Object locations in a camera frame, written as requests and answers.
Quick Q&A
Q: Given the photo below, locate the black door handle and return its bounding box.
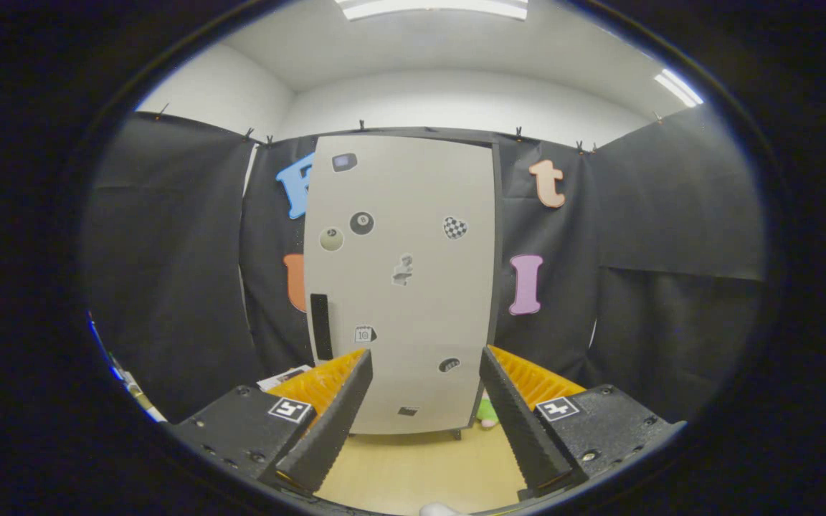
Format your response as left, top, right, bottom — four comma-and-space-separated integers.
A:
310, 293, 333, 361

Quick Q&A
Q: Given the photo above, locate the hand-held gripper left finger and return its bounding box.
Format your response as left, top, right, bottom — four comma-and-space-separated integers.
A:
166, 348, 374, 495

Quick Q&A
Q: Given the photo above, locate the grey shoe cabinet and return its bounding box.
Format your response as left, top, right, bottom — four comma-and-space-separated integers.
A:
303, 127, 505, 441

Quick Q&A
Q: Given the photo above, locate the long ceiling light panel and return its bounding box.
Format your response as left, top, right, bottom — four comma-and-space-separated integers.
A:
334, 0, 530, 21

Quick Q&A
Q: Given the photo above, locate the stack of books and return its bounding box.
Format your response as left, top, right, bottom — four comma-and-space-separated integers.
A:
257, 364, 313, 392

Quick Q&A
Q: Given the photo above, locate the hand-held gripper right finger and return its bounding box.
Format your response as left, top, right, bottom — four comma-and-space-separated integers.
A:
479, 345, 688, 501

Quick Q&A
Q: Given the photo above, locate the white and blue object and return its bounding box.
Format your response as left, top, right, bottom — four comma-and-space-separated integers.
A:
87, 312, 168, 424

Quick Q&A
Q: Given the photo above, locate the pink and green plush toy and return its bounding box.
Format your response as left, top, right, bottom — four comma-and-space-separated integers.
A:
475, 394, 500, 429

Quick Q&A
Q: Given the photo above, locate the small ceiling light panel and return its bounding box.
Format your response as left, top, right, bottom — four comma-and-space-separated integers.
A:
653, 68, 706, 108

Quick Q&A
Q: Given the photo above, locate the black backdrop cloth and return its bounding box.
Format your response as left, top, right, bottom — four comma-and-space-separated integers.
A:
83, 100, 769, 424

